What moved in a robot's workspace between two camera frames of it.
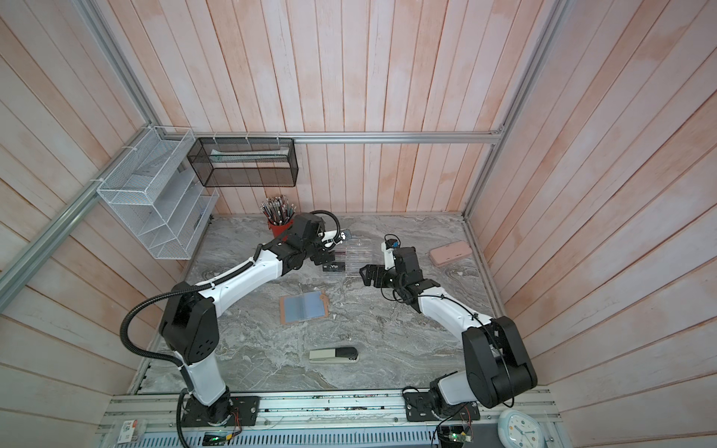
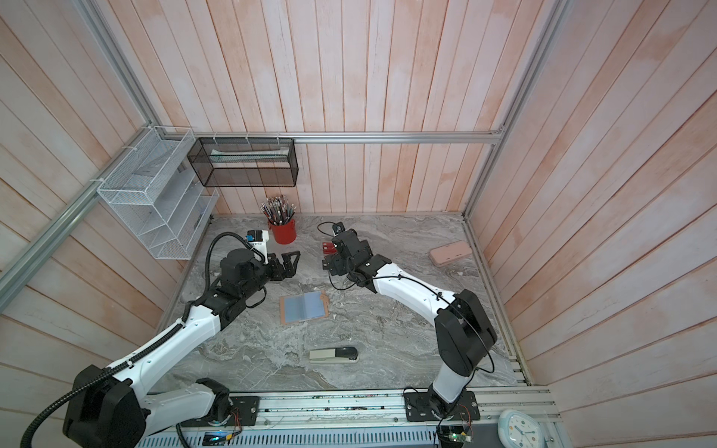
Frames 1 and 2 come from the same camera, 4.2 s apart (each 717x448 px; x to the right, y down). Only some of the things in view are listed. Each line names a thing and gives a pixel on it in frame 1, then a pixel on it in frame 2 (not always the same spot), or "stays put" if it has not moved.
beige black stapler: (339, 355) stays put
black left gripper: (322, 256) -> (289, 270)
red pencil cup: (279, 230) stays put
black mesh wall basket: (246, 161) stays put
